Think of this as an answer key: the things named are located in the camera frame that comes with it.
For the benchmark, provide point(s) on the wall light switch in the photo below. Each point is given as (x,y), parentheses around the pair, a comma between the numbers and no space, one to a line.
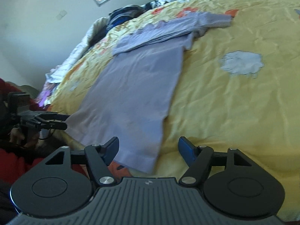
(61,14)

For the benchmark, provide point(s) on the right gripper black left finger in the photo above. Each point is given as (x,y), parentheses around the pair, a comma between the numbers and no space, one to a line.
(96,159)

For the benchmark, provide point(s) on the white quilt edge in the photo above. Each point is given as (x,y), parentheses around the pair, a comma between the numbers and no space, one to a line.
(57,74)

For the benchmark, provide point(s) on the red sleeve of person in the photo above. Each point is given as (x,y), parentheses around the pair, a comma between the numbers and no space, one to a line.
(14,164)

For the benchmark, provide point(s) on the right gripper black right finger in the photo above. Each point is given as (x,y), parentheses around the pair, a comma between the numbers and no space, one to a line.
(200,160)

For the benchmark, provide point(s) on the person left hand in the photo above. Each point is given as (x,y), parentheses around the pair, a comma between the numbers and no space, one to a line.
(26,140)

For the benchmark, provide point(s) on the yellow carrot flower bedspread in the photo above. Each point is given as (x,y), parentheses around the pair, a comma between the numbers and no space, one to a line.
(239,87)

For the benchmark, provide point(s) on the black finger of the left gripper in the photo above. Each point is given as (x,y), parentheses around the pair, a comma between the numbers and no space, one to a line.
(52,121)

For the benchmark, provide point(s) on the dark clothes pile on bed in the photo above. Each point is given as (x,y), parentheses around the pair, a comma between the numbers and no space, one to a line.
(116,18)

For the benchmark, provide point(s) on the black white crumpled garment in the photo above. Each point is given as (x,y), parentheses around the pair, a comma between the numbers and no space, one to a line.
(156,4)

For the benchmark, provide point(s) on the lavender t-shirt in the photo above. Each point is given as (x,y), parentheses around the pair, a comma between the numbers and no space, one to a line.
(131,97)

